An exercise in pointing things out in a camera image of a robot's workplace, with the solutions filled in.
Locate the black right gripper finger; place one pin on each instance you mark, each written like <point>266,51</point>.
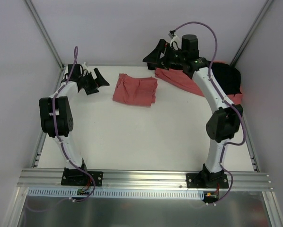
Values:
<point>155,56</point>
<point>160,65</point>

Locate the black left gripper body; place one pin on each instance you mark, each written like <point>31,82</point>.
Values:
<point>88,82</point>

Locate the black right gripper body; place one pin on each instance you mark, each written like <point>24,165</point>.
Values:
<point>165,55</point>

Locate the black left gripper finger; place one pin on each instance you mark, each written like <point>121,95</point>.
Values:
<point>100,81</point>
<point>89,91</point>

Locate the pink t-shirt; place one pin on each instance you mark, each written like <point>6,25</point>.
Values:
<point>135,91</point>
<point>179,79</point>

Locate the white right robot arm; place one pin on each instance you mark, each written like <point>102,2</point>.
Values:
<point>225,120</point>

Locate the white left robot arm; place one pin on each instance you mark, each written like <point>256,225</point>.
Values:
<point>56,116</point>

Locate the black t-shirt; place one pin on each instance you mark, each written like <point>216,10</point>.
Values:
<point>226,78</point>

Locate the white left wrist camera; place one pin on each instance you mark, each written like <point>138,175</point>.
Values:
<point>85,69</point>

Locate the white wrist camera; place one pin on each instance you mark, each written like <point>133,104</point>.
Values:
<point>175,39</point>
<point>85,69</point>

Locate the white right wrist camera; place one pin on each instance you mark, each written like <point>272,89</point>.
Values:
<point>175,39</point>

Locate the left side aluminium rail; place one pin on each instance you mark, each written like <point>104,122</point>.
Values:
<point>46,120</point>

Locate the aluminium rail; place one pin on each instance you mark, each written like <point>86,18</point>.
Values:
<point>46,120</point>
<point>251,149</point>
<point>157,180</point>

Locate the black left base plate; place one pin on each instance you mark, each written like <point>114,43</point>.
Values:
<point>74,177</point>

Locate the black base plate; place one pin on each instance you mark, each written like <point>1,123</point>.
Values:
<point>197,180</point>
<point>74,177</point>

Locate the left aluminium frame post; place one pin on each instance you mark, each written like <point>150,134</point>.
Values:
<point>43,31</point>

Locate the aluminium frame post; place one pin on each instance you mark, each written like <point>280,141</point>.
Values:
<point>257,21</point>
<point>43,31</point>

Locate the aluminium front rail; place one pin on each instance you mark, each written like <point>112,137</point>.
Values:
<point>157,180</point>

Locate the right aluminium frame post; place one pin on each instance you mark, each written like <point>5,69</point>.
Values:
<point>257,21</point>

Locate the right side aluminium rail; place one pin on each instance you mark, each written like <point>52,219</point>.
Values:
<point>251,149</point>

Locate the white slotted cable duct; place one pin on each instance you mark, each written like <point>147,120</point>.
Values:
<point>117,193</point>

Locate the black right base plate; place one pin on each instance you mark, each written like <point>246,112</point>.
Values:
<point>197,180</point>

